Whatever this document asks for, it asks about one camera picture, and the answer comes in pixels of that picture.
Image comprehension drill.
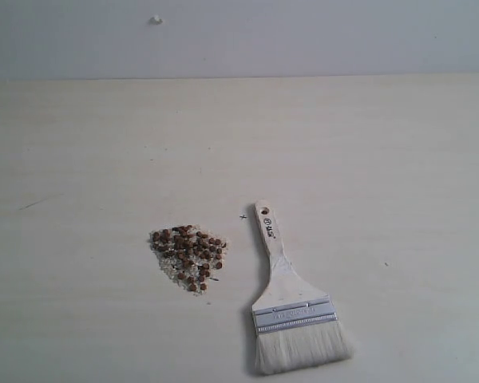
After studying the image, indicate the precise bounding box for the pile of white grains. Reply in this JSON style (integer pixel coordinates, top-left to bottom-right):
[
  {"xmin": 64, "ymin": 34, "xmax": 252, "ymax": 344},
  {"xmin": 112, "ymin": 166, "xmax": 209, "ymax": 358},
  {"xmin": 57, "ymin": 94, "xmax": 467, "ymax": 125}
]
[{"xmin": 148, "ymin": 224, "xmax": 230, "ymax": 296}]

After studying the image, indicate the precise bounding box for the white wooden paint brush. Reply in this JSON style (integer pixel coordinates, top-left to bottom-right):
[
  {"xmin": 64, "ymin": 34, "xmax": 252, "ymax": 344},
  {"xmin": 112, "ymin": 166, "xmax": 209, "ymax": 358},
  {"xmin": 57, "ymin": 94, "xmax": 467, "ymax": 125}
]
[{"xmin": 251, "ymin": 200, "xmax": 354, "ymax": 375}]

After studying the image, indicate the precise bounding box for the white wall plug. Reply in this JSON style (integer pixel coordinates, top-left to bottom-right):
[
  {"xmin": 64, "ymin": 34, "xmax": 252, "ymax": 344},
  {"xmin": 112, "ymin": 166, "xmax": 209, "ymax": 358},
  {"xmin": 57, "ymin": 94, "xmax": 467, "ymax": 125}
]
[{"xmin": 148, "ymin": 15, "xmax": 163, "ymax": 26}]

